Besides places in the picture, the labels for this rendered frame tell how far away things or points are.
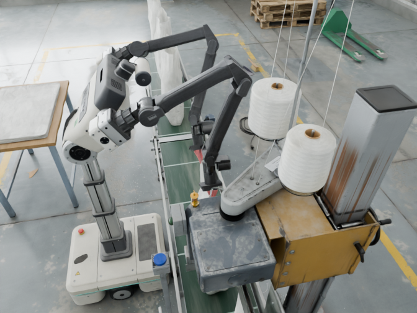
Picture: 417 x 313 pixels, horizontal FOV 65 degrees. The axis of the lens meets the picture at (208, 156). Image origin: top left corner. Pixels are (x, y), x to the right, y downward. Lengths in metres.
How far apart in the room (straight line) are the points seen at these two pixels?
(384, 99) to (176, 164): 1.99
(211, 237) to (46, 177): 2.62
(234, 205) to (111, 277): 1.41
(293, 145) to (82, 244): 1.90
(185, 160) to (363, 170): 1.89
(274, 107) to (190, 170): 1.69
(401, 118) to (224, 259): 0.63
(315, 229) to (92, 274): 1.60
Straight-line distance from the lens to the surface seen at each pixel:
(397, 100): 1.00
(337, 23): 6.58
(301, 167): 0.90
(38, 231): 3.07
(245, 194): 1.08
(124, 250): 2.35
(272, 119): 1.08
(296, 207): 1.19
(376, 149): 1.03
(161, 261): 1.60
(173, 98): 1.24
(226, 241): 1.06
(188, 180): 2.58
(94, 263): 2.39
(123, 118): 1.28
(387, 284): 2.80
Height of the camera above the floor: 2.22
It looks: 41 degrees down
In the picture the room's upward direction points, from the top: straight up
